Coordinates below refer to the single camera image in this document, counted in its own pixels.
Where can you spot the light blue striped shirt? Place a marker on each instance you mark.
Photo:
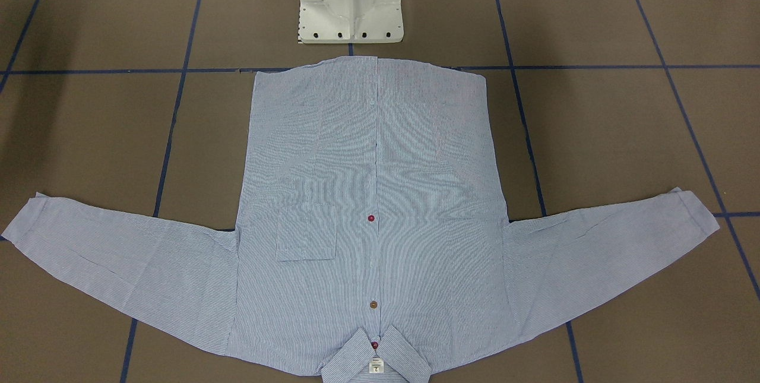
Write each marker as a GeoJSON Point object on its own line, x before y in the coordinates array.
{"type": "Point", "coordinates": [372, 240]}

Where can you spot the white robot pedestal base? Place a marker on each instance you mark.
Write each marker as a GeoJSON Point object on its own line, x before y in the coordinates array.
{"type": "Point", "coordinates": [350, 22]}

